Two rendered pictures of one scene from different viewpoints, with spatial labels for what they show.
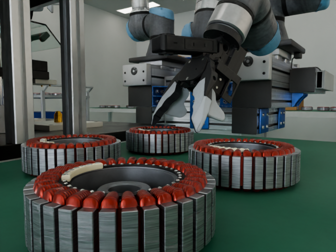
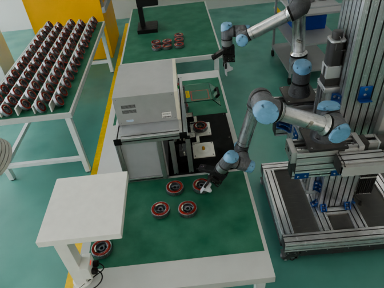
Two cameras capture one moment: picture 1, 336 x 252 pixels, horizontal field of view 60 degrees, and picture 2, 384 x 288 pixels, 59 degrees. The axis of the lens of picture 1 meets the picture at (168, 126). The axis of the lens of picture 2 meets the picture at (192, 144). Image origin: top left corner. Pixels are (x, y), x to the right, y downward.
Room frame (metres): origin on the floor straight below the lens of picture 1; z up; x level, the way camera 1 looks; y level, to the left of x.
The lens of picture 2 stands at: (-0.39, -1.21, 2.34)
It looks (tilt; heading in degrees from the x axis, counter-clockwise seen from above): 39 degrees down; 56
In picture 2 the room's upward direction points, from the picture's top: 6 degrees counter-clockwise
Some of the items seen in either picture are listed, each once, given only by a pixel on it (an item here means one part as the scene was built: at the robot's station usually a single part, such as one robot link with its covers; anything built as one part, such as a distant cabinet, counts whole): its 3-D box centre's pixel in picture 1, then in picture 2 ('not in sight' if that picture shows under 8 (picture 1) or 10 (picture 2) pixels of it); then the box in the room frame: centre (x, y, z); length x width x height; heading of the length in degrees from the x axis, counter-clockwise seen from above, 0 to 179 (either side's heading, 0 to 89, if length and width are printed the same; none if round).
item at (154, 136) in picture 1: (159, 139); (201, 186); (0.48, 0.01, 0.77); 0.11 x 0.11 x 0.04
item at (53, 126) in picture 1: (58, 124); (203, 150); (0.71, 0.27, 0.78); 0.15 x 0.15 x 0.01; 56
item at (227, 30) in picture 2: not in sight; (227, 31); (1.13, 0.47, 1.45); 0.09 x 0.08 x 0.11; 136
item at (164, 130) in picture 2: not in sight; (151, 107); (0.51, 0.55, 1.09); 0.68 x 0.44 x 0.05; 56
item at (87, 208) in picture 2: not in sight; (98, 234); (-0.21, -0.06, 0.98); 0.37 x 0.35 x 0.46; 56
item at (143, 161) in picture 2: not in sight; (142, 161); (0.26, 0.32, 0.91); 0.28 x 0.03 x 0.32; 146
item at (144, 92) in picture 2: not in sight; (148, 91); (0.52, 0.56, 1.22); 0.44 x 0.39 x 0.20; 56
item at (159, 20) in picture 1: (160, 23); (301, 71); (1.41, 0.03, 1.20); 0.13 x 0.12 x 0.14; 46
